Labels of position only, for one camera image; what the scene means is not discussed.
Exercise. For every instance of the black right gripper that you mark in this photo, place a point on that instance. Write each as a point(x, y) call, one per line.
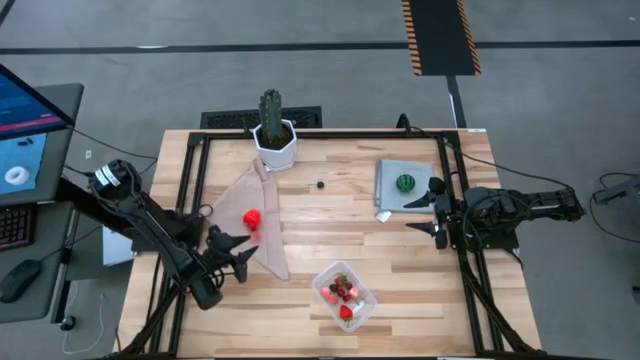
point(450, 210)

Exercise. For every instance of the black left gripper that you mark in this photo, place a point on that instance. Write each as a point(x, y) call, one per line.
point(220, 262)

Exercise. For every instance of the green striped toy watermelon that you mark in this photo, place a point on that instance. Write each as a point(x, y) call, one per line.
point(405, 183)

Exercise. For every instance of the pale pink toy peach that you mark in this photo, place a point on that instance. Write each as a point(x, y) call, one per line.
point(325, 291)

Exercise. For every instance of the pink toy fruit slice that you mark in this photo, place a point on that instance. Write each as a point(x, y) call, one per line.
point(333, 299)

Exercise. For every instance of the pink toy fruit chunk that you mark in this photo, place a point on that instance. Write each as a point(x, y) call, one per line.
point(354, 292)

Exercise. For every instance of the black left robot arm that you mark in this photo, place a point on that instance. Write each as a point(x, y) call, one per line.
point(150, 225)

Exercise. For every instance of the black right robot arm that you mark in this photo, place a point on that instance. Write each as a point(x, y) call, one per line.
point(540, 202)

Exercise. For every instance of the clear plastic tupperware container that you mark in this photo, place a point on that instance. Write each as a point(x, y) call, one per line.
point(365, 322)

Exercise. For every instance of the grey folded cloth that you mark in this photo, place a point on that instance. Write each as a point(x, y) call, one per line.
point(390, 200)

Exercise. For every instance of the beige cloth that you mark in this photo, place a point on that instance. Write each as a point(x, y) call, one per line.
point(235, 200)

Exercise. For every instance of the white faceted plant pot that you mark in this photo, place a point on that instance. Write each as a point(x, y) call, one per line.
point(275, 157)

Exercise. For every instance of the white box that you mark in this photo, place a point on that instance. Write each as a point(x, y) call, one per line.
point(117, 250)

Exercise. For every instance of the green artificial cactus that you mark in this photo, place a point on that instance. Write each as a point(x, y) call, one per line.
point(270, 115)

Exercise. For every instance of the black orange-striped floor mat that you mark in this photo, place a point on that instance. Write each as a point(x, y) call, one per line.
point(440, 35)

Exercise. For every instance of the grey desk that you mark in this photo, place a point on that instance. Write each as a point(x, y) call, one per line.
point(60, 150)

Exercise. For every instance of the black computer mouse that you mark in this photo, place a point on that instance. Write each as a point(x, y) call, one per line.
point(19, 280)

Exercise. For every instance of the black keyboard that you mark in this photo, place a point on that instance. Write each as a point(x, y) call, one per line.
point(15, 225)

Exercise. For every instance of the computer monitor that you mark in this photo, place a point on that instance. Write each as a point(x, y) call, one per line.
point(25, 110)

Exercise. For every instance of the black clamp bracket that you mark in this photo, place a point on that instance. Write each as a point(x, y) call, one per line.
point(404, 122)

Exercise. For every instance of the black aluminium table frame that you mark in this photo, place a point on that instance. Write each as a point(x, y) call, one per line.
point(197, 160)

